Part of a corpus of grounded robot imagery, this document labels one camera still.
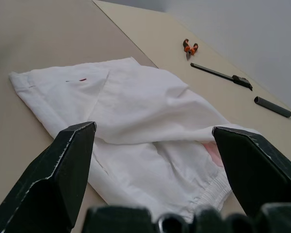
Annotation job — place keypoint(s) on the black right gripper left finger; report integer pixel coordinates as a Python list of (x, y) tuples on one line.
[(51, 182)]

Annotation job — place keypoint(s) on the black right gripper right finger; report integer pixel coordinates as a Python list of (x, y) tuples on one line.
[(257, 170)]

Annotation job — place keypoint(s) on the white cloth pile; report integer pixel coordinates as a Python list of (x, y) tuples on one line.
[(135, 109)]

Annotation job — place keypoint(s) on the long black bar tool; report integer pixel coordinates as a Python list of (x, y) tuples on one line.
[(215, 72)]

